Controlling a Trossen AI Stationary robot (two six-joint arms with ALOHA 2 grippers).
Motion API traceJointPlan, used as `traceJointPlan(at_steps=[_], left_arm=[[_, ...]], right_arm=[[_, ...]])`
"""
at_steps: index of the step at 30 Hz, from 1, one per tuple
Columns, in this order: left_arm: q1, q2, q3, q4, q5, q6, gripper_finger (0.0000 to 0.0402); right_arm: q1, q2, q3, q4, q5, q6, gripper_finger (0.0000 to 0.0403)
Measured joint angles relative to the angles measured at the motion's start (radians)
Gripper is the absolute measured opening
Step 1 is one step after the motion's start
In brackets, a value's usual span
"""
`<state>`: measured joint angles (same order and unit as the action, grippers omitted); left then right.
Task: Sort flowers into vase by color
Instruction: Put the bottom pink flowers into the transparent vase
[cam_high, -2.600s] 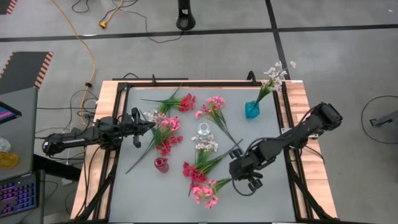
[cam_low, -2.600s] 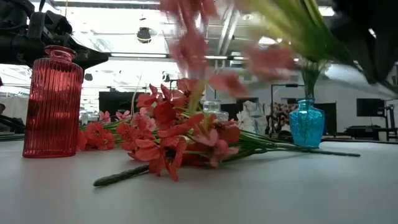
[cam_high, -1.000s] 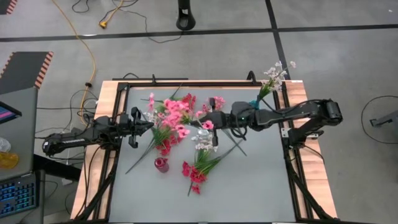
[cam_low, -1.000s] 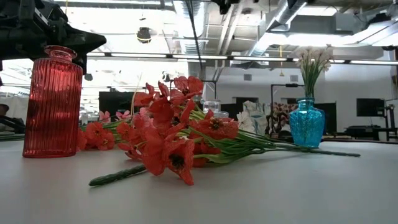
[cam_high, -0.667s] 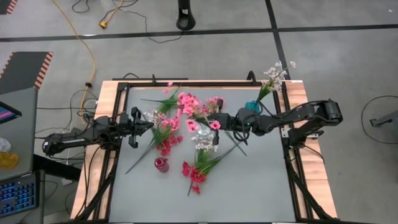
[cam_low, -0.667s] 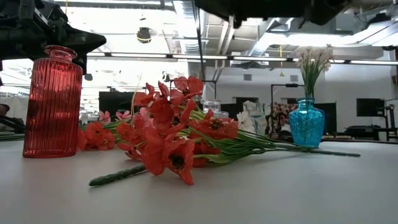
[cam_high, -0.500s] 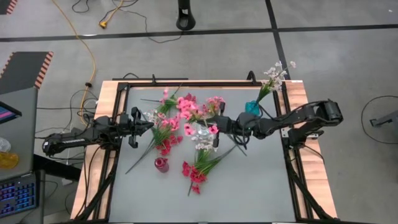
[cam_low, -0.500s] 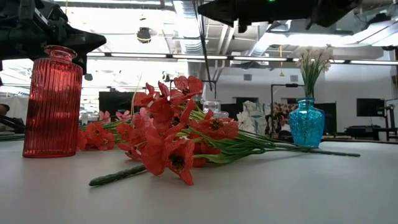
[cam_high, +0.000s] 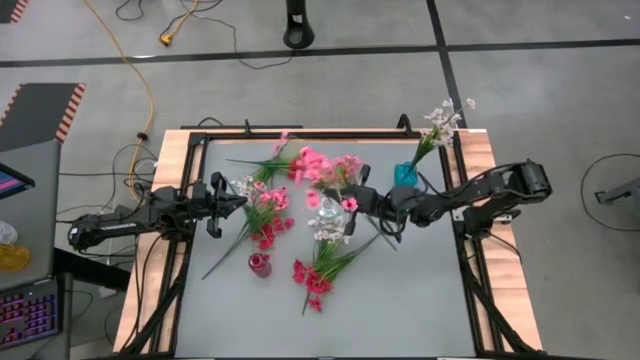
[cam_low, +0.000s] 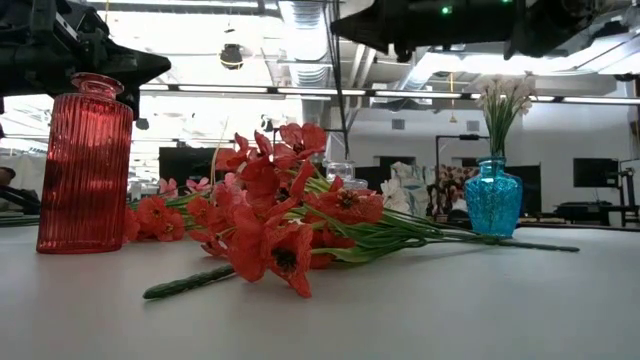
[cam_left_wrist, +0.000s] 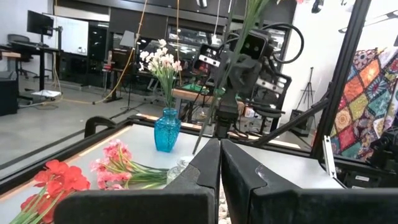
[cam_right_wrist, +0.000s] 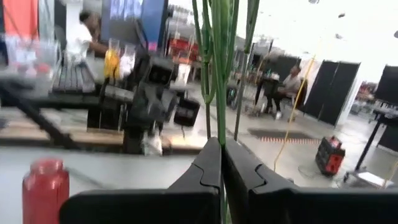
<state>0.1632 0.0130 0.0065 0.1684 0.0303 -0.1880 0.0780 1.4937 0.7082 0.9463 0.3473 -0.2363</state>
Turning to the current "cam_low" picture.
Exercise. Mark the black computer monitor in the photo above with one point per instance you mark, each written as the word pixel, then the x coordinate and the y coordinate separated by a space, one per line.
pixel 185 165

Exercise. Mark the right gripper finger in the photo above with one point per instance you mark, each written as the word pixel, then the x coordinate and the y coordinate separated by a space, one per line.
pixel 372 15
pixel 372 35

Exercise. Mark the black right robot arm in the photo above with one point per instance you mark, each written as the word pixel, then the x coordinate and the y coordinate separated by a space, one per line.
pixel 475 20

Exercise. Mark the black wall screen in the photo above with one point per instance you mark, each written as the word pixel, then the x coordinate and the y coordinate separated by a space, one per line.
pixel 595 172

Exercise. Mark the clear glass vase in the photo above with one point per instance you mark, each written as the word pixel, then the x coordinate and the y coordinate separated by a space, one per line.
pixel 342 171

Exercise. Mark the red ribbed glass vase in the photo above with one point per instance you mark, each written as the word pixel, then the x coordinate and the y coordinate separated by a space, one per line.
pixel 85 175

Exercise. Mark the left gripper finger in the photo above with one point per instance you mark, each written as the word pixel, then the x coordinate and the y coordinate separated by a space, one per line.
pixel 142 74
pixel 140 57

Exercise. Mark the black work table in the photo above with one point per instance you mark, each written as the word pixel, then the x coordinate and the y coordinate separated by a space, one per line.
pixel 582 206

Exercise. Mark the red artificial flower bunch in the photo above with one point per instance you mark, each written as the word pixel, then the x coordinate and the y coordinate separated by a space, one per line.
pixel 160 220
pixel 280 250

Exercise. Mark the white draped cloth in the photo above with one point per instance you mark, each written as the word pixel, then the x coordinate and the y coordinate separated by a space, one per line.
pixel 412 175

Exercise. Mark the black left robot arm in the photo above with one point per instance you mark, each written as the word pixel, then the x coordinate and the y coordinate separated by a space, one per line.
pixel 20 45

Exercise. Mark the black metal stand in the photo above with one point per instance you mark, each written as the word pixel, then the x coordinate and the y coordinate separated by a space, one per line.
pixel 472 136

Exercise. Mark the blue glass vase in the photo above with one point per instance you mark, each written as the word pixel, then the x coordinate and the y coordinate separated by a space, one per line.
pixel 492 200

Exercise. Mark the black ceiling dome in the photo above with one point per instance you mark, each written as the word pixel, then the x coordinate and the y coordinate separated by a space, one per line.
pixel 231 56

